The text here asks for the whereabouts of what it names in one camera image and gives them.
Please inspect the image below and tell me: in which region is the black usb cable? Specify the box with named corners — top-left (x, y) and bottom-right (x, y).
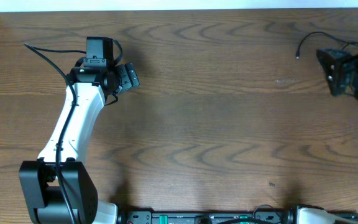
top-left (295, 30), bottom-right (358, 60)

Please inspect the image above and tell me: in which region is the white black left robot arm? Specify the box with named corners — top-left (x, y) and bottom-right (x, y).
top-left (19, 37), bottom-right (139, 223)

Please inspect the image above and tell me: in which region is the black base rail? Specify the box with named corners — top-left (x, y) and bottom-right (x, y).
top-left (117, 207), bottom-right (358, 224)

